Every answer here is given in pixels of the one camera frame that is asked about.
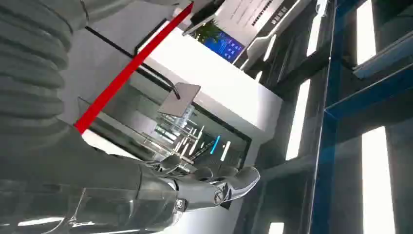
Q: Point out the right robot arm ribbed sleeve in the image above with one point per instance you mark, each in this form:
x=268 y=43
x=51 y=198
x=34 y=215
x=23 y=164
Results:
x=30 y=68

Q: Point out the white sign board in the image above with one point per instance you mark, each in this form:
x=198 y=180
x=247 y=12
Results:
x=245 y=17

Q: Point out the red strip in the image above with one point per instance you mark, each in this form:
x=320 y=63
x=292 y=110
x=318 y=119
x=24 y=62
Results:
x=129 y=69

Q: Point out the blue display screen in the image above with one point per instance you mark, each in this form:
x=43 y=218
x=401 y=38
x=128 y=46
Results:
x=226 y=46

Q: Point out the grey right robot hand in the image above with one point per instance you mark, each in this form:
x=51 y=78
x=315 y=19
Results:
x=96 y=190

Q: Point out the grey square plate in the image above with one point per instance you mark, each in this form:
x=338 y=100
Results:
x=179 y=100

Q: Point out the blue steel frame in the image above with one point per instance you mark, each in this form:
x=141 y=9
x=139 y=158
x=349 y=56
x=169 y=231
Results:
x=332 y=97

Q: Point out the glass display case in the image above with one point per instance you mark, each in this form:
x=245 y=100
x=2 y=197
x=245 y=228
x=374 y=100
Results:
x=209 y=142

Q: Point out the black bent stand rod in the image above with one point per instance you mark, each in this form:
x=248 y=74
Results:
x=151 y=69

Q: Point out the long ceiling light panel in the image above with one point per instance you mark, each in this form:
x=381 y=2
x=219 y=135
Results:
x=298 y=119
x=365 y=32
x=377 y=181
x=314 y=34

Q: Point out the white counter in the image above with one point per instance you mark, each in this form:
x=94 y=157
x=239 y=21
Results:
x=213 y=84

